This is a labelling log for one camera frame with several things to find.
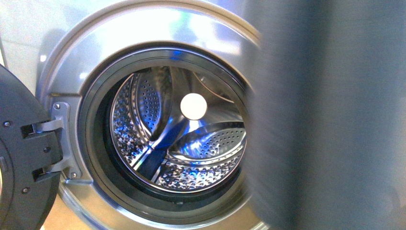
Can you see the white round drum cap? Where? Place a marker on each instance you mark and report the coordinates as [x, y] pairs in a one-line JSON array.
[[193, 106]]

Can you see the stainless perforated washer drum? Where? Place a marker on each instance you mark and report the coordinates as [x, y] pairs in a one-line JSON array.
[[164, 149]]

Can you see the dark grey washer door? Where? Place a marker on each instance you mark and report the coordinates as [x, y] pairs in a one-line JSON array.
[[27, 192]]

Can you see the grey front-load washing machine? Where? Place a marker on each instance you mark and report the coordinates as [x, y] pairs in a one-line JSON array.
[[81, 51]]

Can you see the grey metal door hinge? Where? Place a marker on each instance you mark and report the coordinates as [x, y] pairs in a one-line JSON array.
[[60, 124]]

